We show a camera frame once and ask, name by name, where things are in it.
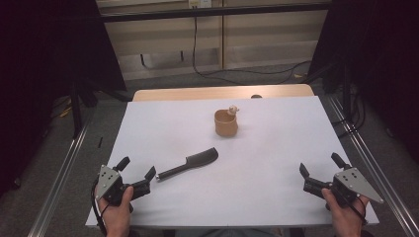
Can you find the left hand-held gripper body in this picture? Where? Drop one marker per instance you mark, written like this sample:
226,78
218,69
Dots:
108,182

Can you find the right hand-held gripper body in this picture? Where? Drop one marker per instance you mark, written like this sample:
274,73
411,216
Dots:
354,182

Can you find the black comb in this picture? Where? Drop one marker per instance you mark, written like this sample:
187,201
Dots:
197,159

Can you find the brown cup with small figurine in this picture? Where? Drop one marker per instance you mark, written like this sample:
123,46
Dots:
225,126

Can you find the person's left hand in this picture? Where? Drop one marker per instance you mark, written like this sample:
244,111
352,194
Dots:
117,219

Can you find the person's right hand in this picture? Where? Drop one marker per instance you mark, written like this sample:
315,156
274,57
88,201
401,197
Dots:
347,220

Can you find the white table cover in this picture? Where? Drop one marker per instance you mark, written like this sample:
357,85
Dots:
250,184

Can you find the black metal stand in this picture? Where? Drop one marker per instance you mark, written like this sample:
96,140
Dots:
76,108

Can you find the small dark round knob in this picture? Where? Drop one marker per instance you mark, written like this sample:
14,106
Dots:
256,96

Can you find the wooden table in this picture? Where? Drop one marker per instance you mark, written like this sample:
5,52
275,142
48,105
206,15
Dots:
197,93

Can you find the black curtain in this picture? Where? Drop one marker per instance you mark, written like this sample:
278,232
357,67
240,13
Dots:
39,65
378,49

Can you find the black horizontal bar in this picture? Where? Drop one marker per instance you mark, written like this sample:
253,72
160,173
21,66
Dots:
214,13

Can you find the aluminium rail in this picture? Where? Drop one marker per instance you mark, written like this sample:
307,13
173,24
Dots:
378,171
59,184

